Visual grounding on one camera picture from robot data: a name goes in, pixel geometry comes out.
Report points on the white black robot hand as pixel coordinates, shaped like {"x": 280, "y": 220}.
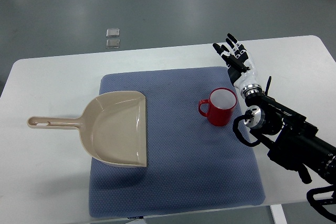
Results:
{"x": 241, "y": 68}

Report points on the red mug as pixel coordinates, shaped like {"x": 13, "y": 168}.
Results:
{"x": 219, "y": 107}

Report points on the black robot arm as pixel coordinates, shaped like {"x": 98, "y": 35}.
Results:
{"x": 291, "y": 140}

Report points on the beige plastic dustpan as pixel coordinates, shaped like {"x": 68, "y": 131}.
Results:
{"x": 112, "y": 128}

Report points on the blue fabric mat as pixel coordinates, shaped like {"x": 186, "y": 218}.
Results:
{"x": 192, "y": 165}

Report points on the upper metal floor plate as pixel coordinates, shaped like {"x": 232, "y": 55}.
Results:
{"x": 112, "y": 32}

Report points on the white table leg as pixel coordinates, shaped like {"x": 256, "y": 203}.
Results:
{"x": 278, "y": 214}

